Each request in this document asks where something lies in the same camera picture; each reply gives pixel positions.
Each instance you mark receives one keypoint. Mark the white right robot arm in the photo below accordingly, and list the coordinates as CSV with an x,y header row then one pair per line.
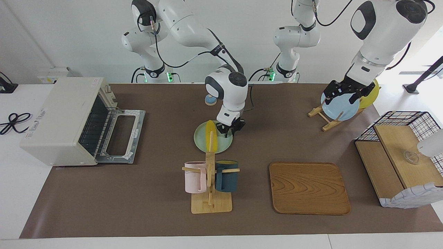
x,y
228,90

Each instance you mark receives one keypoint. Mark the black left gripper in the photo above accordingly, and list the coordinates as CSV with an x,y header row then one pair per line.
x,y
349,88

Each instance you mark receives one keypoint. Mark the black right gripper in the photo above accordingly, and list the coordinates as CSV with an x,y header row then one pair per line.
x,y
232,124

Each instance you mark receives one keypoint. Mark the white checked cloth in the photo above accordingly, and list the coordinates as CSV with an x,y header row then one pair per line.
x,y
408,199

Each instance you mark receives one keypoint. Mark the wooden plate rack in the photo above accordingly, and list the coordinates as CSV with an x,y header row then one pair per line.
x,y
330,125

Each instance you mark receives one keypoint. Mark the mint green plate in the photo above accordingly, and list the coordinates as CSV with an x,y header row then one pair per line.
x,y
200,138

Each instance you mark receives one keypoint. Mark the wooden mug rack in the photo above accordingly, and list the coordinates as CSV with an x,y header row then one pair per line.
x,y
211,206

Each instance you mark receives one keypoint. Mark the metal oven rack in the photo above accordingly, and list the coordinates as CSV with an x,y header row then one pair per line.
x,y
93,131

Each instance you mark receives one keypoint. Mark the brown wooden tray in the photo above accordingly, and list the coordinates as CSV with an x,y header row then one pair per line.
x,y
308,188

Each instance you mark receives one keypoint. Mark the yellow corn cob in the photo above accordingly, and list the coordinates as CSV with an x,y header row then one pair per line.
x,y
208,126

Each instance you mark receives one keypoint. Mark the white rounded object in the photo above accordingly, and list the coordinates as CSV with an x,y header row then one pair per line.
x,y
432,145

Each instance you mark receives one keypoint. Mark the light blue plate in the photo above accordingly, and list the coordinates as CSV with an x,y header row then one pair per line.
x,y
342,109

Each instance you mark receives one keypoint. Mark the white socket box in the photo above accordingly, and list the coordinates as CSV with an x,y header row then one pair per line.
x,y
52,74

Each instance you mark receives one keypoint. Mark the brown table mat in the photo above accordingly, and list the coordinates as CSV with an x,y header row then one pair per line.
x,y
138,207

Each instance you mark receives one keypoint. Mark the cream toaster oven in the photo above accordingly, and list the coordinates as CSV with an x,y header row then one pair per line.
x,y
55,117

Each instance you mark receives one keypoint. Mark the dark teal mug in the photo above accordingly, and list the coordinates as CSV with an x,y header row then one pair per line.
x,y
227,180

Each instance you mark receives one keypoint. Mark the yellow plate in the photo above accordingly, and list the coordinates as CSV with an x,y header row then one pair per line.
x,y
370,98

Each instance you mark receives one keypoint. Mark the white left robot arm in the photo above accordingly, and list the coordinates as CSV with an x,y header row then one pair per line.
x,y
384,34

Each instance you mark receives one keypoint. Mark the black clamp base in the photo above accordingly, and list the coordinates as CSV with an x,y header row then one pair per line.
x,y
7,88

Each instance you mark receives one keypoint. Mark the small clear glass piece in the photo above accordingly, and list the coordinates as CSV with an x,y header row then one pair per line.
x,y
412,157

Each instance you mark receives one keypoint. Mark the toaster oven glass door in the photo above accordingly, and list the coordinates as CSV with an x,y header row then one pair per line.
x,y
138,121

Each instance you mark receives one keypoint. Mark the pink mug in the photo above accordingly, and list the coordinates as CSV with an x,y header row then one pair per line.
x,y
193,180

